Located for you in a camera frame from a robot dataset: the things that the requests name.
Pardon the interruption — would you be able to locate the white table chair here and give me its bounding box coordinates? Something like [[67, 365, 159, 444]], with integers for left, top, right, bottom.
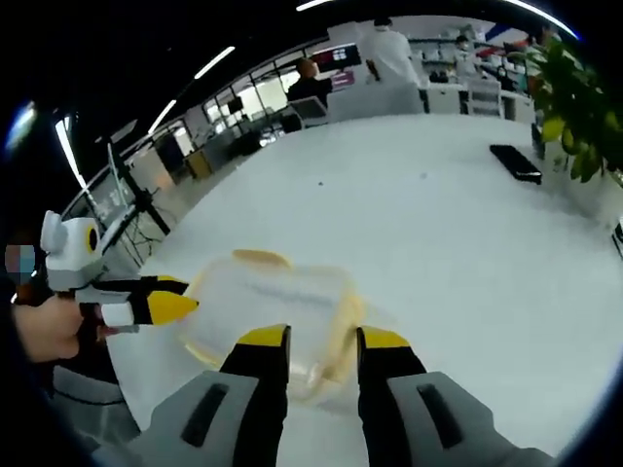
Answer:
[[326, 79, 425, 124]]

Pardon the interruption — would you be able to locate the black phone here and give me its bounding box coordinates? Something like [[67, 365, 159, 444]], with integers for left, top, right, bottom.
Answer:
[[488, 143, 543, 187]]

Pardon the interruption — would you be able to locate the long ceiling light strip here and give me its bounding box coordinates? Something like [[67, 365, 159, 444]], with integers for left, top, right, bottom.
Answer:
[[514, 0, 581, 41]]

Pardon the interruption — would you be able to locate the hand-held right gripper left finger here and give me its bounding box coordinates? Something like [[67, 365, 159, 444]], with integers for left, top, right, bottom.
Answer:
[[126, 323, 292, 467]]

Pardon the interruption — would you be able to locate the black tripod stand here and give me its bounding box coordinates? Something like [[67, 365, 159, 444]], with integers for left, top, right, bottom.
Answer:
[[116, 162, 172, 238]]

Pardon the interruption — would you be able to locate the green potted plant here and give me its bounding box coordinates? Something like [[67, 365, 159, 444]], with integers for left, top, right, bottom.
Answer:
[[524, 32, 623, 185]]

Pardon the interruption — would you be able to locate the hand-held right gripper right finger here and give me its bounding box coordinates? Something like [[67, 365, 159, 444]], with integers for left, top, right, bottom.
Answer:
[[355, 324, 557, 467]]

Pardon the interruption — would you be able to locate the wall monitor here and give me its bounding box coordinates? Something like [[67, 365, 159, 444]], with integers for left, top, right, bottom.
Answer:
[[311, 44, 363, 70]]

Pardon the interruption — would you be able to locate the grey mesh office chair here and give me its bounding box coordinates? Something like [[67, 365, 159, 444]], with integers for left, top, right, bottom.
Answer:
[[48, 362, 143, 439]]

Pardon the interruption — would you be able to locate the white office chair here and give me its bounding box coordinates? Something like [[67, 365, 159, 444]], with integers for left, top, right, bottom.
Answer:
[[290, 95, 329, 129]]

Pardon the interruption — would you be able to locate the brown cabinet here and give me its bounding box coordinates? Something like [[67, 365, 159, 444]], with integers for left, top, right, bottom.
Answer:
[[186, 150, 214, 181]]

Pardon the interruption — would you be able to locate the person's left hand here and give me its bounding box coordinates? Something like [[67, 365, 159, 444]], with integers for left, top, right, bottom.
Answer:
[[14, 296, 85, 362]]

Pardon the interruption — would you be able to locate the short ceiling light strip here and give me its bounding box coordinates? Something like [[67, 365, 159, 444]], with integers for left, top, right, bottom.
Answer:
[[194, 45, 237, 81], [147, 98, 178, 135]]

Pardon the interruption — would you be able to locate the white slatted chair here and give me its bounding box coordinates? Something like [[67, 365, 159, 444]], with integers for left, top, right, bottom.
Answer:
[[465, 77, 503, 118]]

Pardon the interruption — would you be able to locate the laptop on stand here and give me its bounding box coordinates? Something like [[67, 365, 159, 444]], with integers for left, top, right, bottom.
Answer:
[[85, 143, 140, 257]]

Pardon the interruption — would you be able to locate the curved ceiling light strip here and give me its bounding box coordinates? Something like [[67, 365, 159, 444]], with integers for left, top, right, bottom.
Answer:
[[54, 116, 89, 191]]

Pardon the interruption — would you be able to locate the clear container with plastic buckle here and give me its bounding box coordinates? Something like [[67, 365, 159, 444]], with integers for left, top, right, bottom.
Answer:
[[176, 248, 372, 406]]

